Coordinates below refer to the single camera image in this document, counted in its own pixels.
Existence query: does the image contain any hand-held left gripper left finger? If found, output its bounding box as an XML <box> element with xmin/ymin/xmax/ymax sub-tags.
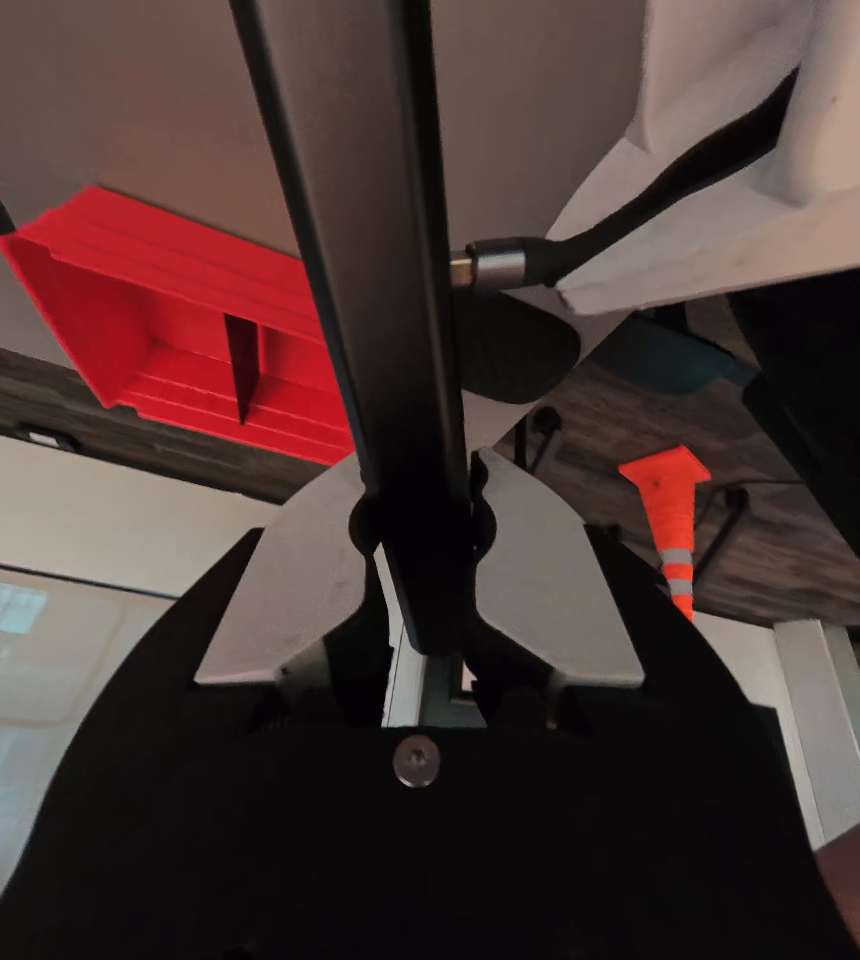
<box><xmin>194</xmin><ymin>453</ymin><xmax>382</xmax><ymax>687</ymax></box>

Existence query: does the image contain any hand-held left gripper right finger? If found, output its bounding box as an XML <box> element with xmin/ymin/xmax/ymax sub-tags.
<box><xmin>471</xmin><ymin>447</ymin><xmax>646</xmax><ymax>689</ymax></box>

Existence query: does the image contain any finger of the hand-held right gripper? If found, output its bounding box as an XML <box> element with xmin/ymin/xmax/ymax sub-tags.
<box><xmin>554</xmin><ymin>0</ymin><xmax>860</xmax><ymax>316</ymax></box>
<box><xmin>548</xmin><ymin>0</ymin><xmax>824</xmax><ymax>241</ymax></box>

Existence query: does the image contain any black usb cable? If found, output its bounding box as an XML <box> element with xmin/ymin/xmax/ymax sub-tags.
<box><xmin>451</xmin><ymin>66</ymin><xmax>802</xmax><ymax>292</ymax></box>

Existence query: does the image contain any red plastic bin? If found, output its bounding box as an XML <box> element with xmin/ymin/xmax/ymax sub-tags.
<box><xmin>0</xmin><ymin>186</ymin><xmax>359</xmax><ymax>468</ymax></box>

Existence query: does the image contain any black usb hub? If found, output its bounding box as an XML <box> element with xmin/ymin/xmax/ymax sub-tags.
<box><xmin>231</xmin><ymin>0</ymin><xmax>476</xmax><ymax>655</ymax></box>

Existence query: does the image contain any orange traffic cone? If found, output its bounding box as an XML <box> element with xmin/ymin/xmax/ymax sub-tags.
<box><xmin>617</xmin><ymin>444</ymin><xmax>713</xmax><ymax>625</ymax></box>

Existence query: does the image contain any teal swivel chair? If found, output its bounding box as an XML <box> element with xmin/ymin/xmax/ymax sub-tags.
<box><xmin>591</xmin><ymin>307</ymin><xmax>757</xmax><ymax>399</ymax></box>

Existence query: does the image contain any large black office chair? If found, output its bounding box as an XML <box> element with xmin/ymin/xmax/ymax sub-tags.
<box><xmin>728</xmin><ymin>262</ymin><xmax>860</xmax><ymax>605</ymax></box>

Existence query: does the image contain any black swivel chair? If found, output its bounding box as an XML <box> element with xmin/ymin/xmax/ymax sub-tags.
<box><xmin>451</xmin><ymin>288</ymin><xmax>582</xmax><ymax>475</ymax></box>

